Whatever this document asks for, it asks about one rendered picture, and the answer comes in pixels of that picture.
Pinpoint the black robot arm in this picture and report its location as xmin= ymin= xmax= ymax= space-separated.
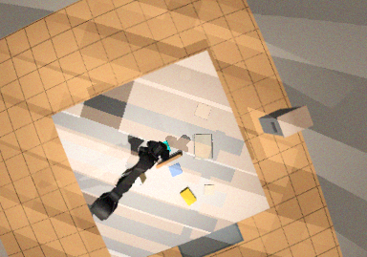
xmin=90 ymin=140 xmax=167 ymax=221

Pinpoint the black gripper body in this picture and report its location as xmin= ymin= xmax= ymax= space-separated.
xmin=138 ymin=146 xmax=170 ymax=161

